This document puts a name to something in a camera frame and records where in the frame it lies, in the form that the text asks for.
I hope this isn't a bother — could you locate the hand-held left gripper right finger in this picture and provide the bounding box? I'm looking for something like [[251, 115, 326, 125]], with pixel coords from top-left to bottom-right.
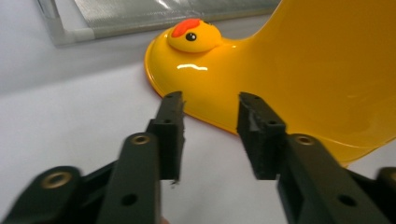
[[236, 91, 391, 224]]

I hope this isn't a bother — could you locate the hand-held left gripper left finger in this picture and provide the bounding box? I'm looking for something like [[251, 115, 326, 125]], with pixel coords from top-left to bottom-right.
[[96, 91, 187, 224]]

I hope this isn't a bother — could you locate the yellow duck plastic scoop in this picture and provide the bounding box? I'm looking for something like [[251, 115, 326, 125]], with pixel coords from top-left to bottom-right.
[[144, 0, 396, 167]]

